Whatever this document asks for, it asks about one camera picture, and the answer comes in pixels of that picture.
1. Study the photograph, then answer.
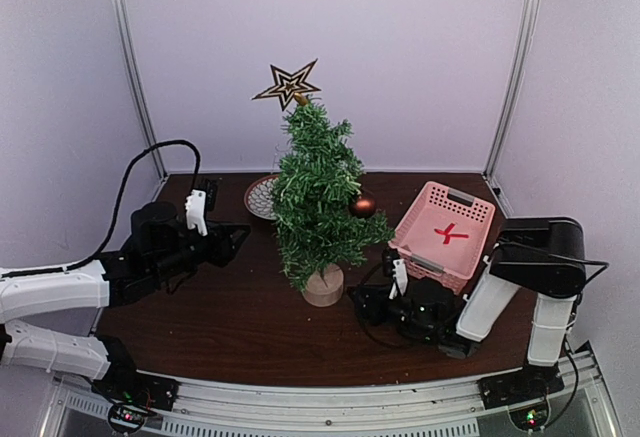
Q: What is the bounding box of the small green christmas tree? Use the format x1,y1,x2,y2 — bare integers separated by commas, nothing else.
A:
272,93,395,308

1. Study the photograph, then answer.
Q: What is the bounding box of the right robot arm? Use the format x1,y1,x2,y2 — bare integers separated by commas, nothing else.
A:
348,214,588,399

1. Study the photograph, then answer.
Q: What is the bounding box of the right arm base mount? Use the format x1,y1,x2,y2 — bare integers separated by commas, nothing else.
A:
478,363,565,433

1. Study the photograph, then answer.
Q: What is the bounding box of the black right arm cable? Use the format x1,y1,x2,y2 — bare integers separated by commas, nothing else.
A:
352,261,426,351

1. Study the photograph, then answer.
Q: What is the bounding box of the pink perforated plastic basket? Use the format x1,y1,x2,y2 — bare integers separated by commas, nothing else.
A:
389,181,495,295

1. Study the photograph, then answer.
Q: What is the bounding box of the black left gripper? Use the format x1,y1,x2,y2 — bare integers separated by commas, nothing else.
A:
150,218,250,283

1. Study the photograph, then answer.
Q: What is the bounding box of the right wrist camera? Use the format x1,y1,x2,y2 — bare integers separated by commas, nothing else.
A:
382,248,409,300

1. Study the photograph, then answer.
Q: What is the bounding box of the aluminium front rail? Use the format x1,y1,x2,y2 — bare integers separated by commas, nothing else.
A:
39,351,619,437

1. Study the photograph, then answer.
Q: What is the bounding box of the red christmas ball ornament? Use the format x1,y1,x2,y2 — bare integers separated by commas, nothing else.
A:
348,191,377,219

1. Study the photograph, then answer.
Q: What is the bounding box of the red ribbon ornament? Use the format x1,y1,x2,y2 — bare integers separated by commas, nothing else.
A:
434,223,470,245

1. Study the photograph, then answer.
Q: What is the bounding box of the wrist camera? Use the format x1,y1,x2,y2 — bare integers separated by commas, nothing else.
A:
185,179,218,237
382,248,409,300

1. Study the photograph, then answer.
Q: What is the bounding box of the black braided left cable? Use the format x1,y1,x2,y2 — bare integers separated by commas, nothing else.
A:
0,139,202,278

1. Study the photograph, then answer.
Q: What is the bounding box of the floral patterned ceramic plate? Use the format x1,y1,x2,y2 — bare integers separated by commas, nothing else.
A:
244,174,278,221

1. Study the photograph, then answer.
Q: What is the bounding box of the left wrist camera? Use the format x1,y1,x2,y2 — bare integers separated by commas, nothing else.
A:
185,179,218,237

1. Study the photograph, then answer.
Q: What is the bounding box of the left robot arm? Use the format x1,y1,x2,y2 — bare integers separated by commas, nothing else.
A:
1,196,251,401

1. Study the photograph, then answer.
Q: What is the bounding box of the gold star ornament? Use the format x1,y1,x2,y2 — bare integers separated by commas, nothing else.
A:
252,60,321,111

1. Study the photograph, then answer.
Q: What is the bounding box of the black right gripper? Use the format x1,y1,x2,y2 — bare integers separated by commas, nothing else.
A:
347,284,439,343

